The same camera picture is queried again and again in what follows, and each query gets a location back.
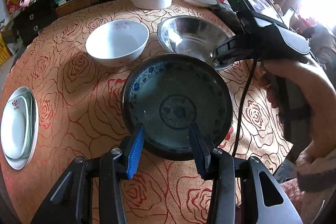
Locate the oval white dish with logo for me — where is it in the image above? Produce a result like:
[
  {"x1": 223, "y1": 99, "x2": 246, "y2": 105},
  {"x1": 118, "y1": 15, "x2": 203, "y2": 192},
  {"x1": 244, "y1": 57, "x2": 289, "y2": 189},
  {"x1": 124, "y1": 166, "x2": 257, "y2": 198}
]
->
[{"x1": 1, "y1": 96, "x2": 32, "y2": 160}]

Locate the black sideboard cabinet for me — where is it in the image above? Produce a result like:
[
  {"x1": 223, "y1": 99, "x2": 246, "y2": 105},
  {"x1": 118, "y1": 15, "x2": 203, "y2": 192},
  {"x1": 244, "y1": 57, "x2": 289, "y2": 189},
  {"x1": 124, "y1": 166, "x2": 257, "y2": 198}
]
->
[{"x1": 14, "y1": 0, "x2": 114, "y2": 46}]

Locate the pink round gadget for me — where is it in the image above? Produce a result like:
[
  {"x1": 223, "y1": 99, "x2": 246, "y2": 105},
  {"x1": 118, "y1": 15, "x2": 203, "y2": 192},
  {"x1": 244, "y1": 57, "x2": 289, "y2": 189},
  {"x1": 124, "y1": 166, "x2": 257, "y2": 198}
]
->
[{"x1": 19, "y1": 0, "x2": 31, "y2": 8}]

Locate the person's right hand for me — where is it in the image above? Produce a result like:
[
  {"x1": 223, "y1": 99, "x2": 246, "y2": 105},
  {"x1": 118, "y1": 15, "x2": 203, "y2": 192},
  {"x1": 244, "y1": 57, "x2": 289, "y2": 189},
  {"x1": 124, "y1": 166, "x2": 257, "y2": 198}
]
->
[{"x1": 260, "y1": 59, "x2": 335, "y2": 162}]

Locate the round pale green plate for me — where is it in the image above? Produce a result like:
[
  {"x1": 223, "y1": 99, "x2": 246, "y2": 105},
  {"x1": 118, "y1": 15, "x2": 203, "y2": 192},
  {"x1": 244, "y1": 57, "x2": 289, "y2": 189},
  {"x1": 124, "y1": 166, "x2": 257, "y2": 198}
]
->
[{"x1": 1, "y1": 86, "x2": 39, "y2": 170}]

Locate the blue patterned dark bowl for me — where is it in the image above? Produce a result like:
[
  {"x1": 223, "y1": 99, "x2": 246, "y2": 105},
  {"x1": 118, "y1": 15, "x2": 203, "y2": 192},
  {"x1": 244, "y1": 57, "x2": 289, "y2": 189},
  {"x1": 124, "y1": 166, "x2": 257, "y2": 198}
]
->
[{"x1": 121, "y1": 54, "x2": 233, "y2": 161}]

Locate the stainless steel bowl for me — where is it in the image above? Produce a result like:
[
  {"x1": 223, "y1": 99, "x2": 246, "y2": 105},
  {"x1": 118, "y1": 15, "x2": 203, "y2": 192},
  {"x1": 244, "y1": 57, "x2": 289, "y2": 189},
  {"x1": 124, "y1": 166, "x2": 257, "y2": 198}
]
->
[{"x1": 157, "y1": 16, "x2": 234, "y2": 71}]

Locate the rose patterned tablecloth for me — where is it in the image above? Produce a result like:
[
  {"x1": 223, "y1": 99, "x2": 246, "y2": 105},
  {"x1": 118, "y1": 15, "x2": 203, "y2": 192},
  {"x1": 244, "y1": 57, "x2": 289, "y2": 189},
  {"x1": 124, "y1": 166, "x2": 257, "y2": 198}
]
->
[{"x1": 0, "y1": 0, "x2": 295, "y2": 224}]

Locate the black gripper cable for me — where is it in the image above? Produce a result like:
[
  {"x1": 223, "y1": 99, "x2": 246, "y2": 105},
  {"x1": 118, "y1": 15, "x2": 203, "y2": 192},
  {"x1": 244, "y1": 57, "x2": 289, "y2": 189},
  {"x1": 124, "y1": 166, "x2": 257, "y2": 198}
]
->
[{"x1": 231, "y1": 58, "x2": 259, "y2": 159}]

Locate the white ceramic bowl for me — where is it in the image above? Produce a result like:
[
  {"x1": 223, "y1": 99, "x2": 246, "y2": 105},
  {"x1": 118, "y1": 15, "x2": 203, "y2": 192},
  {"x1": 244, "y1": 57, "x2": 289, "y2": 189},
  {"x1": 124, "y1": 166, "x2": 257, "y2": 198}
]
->
[{"x1": 85, "y1": 19, "x2": 150, "y2": 68}]

